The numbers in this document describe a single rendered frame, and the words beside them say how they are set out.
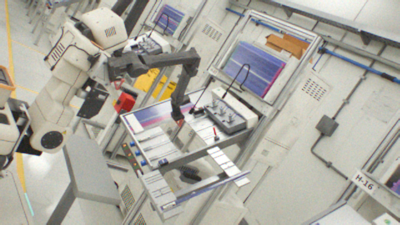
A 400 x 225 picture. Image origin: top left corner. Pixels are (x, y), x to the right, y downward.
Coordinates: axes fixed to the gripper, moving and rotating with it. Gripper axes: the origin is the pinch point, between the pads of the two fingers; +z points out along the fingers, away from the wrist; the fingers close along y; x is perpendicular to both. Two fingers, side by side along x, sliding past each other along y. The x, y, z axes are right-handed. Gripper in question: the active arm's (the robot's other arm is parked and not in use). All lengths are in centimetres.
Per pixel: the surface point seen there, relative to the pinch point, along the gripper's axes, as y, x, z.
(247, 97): -12.7, -46.8, -10.1
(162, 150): -16.8, 19.0, 0.8
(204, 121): -3.1, -16.7, 2.3
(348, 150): -10, -153, 93
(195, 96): 31.1, -26.7, 3.1
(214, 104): 0.5, -27.9, -5.2
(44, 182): 42, 99, 35
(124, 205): 16, 52, 65
